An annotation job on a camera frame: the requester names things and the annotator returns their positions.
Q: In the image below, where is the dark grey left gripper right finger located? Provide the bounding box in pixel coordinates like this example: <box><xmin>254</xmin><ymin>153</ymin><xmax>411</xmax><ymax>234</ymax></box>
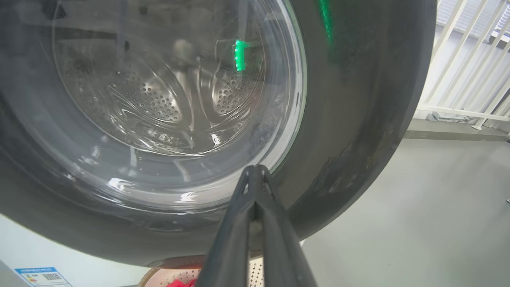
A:
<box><xmin>257</xmin><ymin>165</ymin><xmax>317</xmax><ymax>287</ymax></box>

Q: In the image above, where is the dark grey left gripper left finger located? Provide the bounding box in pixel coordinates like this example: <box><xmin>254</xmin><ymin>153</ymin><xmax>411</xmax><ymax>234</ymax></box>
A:
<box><xmin>195</xmin><ymin>165</ymin><xmax>257</xmax><ymax>287</ymax></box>

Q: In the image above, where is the grey washing machine door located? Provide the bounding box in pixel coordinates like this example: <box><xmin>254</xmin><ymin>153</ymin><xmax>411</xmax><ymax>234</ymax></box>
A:
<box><xmin>0</xmin><ymin>0</ymin><xmax>437</xmax><ymax>268</ymax></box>

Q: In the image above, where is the cream perforated laundry basket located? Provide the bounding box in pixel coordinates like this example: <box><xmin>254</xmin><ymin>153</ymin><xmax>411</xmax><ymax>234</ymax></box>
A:
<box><xmin>137</xmin><ymin>255</ymin><xmax>265</xmax><ymax>287</ymax></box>

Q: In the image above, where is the white washing machine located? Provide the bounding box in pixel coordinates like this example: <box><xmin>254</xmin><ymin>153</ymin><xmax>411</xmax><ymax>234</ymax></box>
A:
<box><xmin>0</xmin><ymin>213</ymin><xmax>154</xmax><ymax>287</ymax></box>

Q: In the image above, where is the blue energy label sticker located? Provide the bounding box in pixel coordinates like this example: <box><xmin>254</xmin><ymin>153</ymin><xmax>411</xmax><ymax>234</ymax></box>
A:
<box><xmin>14</xmin><ymin>266</ymin><xmax>73</xmax><ymax>287</ymax></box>

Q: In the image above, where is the white metal railing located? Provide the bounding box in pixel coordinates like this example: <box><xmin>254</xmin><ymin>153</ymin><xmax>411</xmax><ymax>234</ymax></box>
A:
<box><xmin>414</xmin><ymin>0</ymin><xmax>510</xmax><ymax>130</ymax></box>

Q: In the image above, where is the white ribbed window blind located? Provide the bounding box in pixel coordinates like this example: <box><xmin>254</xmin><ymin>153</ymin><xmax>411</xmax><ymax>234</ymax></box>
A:
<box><xmin>436</xmin><ymin>0</ymin><xmax>510</xmax><ymax>42</ymax></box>

